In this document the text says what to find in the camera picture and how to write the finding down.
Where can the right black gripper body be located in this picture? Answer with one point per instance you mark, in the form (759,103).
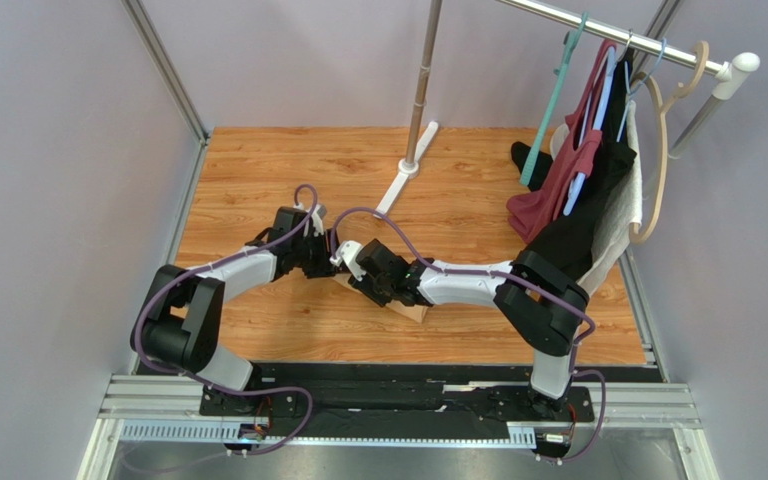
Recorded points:
(368,277)

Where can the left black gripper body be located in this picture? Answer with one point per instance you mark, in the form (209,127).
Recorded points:
(313,256)

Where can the beige cloth napkin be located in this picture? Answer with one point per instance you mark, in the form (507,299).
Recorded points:
(417,313)

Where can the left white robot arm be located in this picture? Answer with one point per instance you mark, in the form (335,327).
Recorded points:
(178,328)

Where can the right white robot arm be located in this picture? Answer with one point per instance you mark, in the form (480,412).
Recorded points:
(544,305)

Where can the maroon shirt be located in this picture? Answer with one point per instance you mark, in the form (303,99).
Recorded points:
(530,212)

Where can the black garment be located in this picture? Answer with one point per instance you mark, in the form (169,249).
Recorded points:
(566,242)

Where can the light blue hanger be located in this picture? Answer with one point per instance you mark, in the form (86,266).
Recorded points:
(597,106)

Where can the white towel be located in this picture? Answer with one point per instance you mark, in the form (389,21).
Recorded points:
(624,210)

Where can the teal plastic hanger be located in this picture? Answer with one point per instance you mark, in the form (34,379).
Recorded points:
(570,43)

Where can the beige wooden hanger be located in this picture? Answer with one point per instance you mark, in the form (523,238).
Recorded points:
(640,234)

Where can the metal clothes rack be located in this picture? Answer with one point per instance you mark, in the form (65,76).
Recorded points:
(730,77)

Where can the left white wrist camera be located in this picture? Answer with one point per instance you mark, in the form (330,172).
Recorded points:
(316,225)

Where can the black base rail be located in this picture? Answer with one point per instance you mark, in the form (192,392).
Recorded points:
(371,401)

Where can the aluminium frame post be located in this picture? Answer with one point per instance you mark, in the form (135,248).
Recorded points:
(151,39)

